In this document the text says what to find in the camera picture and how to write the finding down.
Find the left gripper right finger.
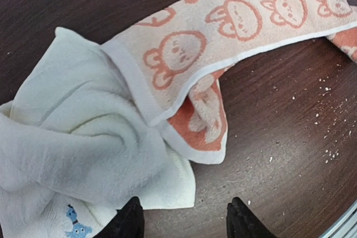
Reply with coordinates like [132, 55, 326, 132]
[226, 197, 275, 238]

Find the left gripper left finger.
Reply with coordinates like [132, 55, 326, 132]
[97, 197, 144, 238]

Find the white towel blue print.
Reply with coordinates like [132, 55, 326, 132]
[1, 27, 196, 237]

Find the orange bunny pattern towel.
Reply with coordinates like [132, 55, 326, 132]
[102, 0, 356, 164]

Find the front aluminium rail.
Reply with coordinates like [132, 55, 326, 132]
[321, 201, 357, 238]

